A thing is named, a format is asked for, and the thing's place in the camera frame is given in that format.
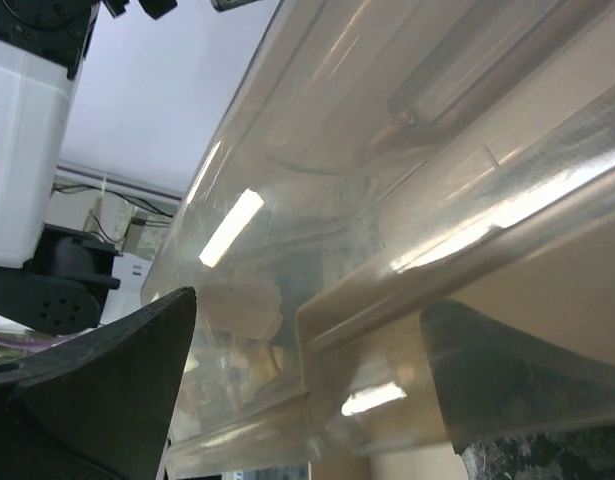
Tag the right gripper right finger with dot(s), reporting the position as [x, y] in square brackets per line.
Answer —
[515, 406]

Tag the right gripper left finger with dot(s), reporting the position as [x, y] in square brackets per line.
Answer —
[98, 406]

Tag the translucent brown toolbox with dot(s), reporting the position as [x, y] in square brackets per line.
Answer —
[380, 157]

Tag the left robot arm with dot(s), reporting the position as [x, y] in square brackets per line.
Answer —
[53, 280]

